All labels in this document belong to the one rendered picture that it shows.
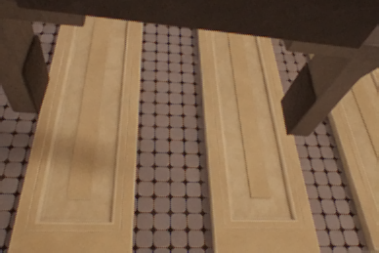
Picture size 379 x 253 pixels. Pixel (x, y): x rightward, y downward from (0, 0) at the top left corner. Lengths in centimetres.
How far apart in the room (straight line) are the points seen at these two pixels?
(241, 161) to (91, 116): 31
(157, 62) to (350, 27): 64
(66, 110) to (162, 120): 19
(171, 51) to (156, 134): 23
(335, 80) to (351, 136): 50
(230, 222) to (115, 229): 20
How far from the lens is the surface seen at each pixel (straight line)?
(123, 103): 74
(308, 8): 23
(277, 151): 76
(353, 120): 89
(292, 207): 71
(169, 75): 81
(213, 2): 21
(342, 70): 35
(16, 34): 34
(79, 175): 66
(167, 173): 69
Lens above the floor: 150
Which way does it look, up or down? 55 degrees down
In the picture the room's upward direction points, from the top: 16 degrees clockwise
